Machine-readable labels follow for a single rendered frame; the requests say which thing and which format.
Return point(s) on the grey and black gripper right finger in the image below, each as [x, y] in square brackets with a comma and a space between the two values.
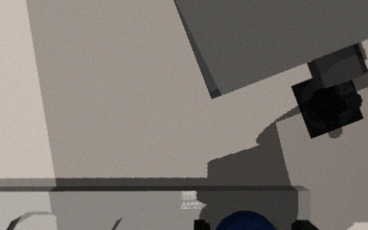
[303, 224]

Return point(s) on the grey push-button control box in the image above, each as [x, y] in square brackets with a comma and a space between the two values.
[245, 41]

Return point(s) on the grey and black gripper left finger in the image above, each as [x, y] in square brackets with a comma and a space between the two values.
[200, 224]

